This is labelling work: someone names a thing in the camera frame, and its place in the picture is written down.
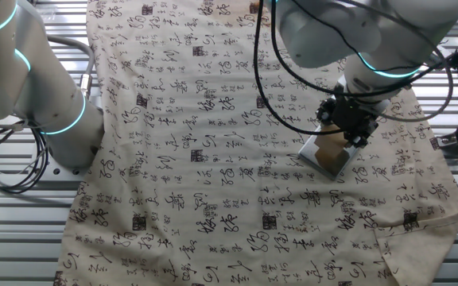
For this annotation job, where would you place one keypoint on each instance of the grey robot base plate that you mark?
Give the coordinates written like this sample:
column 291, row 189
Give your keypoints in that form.
column 70, row 172

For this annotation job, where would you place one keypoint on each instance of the light wooden block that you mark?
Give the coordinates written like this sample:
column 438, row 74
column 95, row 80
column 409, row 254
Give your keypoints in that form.
column 332, row 149

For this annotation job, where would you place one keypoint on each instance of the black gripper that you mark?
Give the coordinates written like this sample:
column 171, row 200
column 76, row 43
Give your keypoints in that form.
column 350, row 113

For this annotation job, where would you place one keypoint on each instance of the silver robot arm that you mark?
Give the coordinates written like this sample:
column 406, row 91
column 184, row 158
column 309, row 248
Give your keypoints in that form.
column 352, row 32

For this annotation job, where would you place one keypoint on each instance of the silver digital scale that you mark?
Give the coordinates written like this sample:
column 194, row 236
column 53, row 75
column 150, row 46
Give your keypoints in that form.
column 326, row 159

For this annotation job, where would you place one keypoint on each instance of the beige calligraphy print cloth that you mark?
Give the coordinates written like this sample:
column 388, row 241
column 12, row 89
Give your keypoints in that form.
column 213, row 178

